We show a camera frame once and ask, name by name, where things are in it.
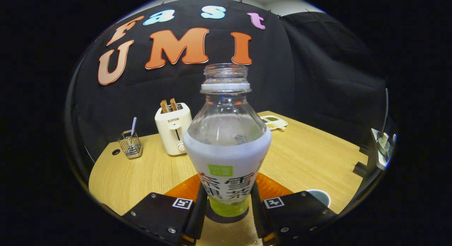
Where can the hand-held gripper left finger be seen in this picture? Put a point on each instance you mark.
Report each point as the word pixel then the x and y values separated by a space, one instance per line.
pixel 200 219

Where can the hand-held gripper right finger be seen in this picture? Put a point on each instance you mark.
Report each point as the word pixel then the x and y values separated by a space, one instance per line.
pixel 256 219

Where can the dark round coaster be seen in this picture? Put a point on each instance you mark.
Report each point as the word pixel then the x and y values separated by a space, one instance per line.
pixel 212 217

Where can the white cup blue inside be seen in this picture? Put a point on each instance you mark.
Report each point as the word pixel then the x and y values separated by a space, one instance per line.
pixel 322 196

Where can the clear juice bottle white label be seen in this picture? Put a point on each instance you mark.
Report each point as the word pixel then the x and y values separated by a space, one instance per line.
pixel 226 154

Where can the wooden table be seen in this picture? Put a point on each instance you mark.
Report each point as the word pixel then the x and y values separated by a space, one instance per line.
pixel 141 179

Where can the white toaster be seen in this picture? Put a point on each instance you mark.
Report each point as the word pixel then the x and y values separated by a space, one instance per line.
pixel 173 136

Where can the white divided dish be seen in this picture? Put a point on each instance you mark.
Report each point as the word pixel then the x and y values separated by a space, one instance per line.
pixel 277 123

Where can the striped straw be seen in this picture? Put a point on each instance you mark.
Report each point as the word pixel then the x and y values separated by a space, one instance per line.
pixel 133 125

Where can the black table edge clamp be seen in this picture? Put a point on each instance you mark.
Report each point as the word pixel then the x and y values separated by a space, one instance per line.
pixel 360 169

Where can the brown toast slice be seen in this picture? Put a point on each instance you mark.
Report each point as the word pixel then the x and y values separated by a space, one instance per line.
pixel 173 104
pixel 164 106

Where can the black backdrop cloth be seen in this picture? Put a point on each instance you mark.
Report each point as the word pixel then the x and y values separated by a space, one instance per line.
pixel 300 80

